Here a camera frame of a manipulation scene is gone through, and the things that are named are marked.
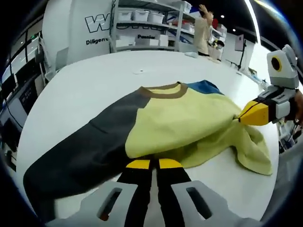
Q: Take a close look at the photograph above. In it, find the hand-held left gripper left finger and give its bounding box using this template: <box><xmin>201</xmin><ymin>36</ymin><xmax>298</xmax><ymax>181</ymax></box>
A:
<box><xmin>80</xmin><ymin>159</ymin><xmax>152</xmax><ymax>227</ymax></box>

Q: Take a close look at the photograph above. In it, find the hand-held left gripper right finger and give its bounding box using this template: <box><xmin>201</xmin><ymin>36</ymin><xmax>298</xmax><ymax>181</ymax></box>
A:
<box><xmin>156</xmin><ymin>158</ymin><xmax>232</xmax><ymax>227</ymax></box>

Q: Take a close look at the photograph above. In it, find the yellow grey blue garment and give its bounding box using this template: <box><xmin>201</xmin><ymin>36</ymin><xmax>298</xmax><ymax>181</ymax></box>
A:
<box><xmin>23</xmin><ymin>80</ymin><xmax>273</xmax><ymax>201</ymax></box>

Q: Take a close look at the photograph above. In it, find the person's right hand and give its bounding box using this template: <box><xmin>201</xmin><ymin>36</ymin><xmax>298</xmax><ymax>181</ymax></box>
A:
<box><xmin>285</xmin><ymin>88</ymin><xmax>303</xmax><ymax>123</ymax></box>

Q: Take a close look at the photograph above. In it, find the slim black stand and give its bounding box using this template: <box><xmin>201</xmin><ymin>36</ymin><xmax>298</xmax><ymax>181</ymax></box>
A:
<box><xmin>236</xmin><ymin>40</ymin><xmax>248</xmax><ymax>72</ymax></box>

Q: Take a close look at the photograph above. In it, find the grey metal shelf rack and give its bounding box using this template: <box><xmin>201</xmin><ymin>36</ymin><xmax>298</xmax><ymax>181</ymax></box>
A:
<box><xmin>179</xmin><ymin>11</ymin><xmax>228</xmax><ymax>52</ymax></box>
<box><xmin>110</xmin><ymin>0</ymin><xmax>187</xmax><ymax>53</ymax></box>

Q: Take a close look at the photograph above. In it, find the white flat box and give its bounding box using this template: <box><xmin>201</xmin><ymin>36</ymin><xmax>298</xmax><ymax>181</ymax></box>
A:
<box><xmin>116</xmin><ymin>40</ymin><xmax>136</xmax><ymax>47</ymax></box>
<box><xmin>136</xmin><ymin>39</ymin><xmax>160</xmax><ymax>46</ymax></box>

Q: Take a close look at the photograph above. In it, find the white storage bin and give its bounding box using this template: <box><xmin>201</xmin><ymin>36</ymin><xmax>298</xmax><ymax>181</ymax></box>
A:
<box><xmin>117</xmin><ymin>10</ymin><xmax>133</xmax><ymax>22</ymax></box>
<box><xmin>149</xmin><ymin>12</ymin><xmax>165</xmax><ymax>25</ymax></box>
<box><xmin>132</xmin><ymin>10</ymin><xmax>150</xmax><ymax>22</ymax></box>

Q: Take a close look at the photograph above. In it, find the grey cabinet with black front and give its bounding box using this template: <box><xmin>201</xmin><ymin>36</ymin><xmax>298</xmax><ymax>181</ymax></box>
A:
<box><xmin>6</xmin><ymin>81</ymin><xmax>36</xmax><ymax>124</ymax></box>

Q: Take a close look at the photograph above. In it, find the grey office chair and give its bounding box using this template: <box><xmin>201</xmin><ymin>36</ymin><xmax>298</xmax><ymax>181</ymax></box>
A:
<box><xmin>48</xmin><ymin>45</ymin><xmax>72</xmax><ymax>80</ymax></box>

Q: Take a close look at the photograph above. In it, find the white floor stand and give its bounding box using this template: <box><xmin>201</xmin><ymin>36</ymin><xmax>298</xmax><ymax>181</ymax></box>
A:
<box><xmin>35</xmin><ymin>35</ymin><xmax>48</xmax><ymax>81</ymax></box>

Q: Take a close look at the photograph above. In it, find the black monitor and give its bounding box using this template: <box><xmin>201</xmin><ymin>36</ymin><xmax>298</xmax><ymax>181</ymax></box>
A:
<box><xmin>1</xmin><ymin>68</ymin><xmax>18</xmax><ymax>88</ymax></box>

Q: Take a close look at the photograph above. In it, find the pale purple wall poster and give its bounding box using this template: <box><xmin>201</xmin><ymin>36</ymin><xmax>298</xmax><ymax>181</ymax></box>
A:
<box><xmin>235</xmin><ymin>34</ymin><xmax>245</xmax><ymax>52</ymax></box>

